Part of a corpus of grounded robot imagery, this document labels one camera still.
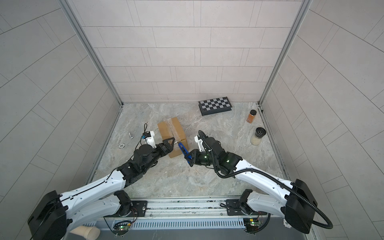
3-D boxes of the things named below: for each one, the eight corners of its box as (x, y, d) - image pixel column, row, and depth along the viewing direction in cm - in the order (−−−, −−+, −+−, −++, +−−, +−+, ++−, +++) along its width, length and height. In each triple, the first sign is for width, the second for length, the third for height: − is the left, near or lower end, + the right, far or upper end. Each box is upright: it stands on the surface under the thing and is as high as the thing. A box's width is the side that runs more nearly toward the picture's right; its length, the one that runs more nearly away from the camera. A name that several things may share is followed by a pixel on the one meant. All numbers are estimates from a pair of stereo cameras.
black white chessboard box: (201, 116, 111) (201, 112, 108) (197, 104, 119) (197, 101, 116) (231, 110, 115) (232, 107, 112) (226, 99, 122) (227, 96, 120)
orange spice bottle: (247, 123, 107) (251, 114, 99) (246, 118, 110) (249, 109, 102) (253, 123, 107) (257, 114, 99) (251, 118, 110) (255, 109, 102)
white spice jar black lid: (251, 145, 96) (257, 134, 86) (249, 137, 99) (255, 127, 89) (260, 145, 96) (267, 134, 86) (258, 137, 99) (264, 127, 89)
